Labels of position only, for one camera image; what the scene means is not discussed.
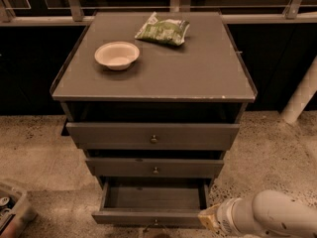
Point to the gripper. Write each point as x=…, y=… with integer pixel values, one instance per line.
x=227, y=215

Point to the grey bottom drawer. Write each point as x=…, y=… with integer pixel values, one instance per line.
x=171, y=202

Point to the grey drawer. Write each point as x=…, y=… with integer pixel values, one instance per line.
x=152, y=136
x=171, y=202
x=154, y=168

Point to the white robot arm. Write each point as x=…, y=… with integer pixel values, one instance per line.
x=269, y=214

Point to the grey wooden drawer cabinet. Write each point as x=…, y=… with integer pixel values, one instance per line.
x=203, y=81

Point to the grey middle drawer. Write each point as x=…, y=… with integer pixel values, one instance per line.
x=154, y=168

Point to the grey top drawer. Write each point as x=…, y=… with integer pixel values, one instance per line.
x=152, y=136

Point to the white paper bowl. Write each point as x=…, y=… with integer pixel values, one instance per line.
x=117, y=55

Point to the green chip bag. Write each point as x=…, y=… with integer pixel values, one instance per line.
x=168, y=32

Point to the clear plastic storage bin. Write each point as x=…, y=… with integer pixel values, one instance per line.
x=13, y=220

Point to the soda can in bin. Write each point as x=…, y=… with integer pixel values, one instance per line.
x=5, y=201

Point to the white diagonal post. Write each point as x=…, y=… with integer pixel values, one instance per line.
x=302, y=95

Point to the metal railing frame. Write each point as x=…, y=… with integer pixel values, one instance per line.
x=79, y=12

